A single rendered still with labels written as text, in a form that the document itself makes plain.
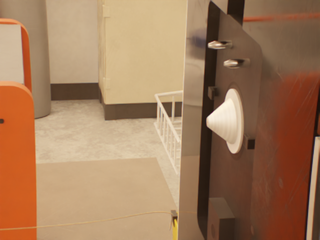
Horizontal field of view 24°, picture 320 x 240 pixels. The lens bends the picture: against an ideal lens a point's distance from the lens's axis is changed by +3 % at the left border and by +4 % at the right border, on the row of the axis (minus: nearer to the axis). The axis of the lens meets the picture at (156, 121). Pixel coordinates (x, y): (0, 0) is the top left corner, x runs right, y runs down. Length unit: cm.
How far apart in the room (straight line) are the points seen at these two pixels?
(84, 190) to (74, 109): 251
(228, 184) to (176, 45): 316
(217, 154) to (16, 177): 38
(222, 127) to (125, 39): 315
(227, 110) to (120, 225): 85
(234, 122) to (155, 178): 104
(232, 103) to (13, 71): 47
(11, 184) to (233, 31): 48
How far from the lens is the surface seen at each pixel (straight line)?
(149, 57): 388
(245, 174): 69
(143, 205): 160
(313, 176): 51
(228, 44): 71
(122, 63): 386
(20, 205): 109
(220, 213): 74
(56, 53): 421
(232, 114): 69
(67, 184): 169
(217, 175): 78
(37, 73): 394
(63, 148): 365
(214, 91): 76
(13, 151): 105
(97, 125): 392
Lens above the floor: 146
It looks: 22 degrees down
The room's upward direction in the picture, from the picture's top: 2 degrees clockwise
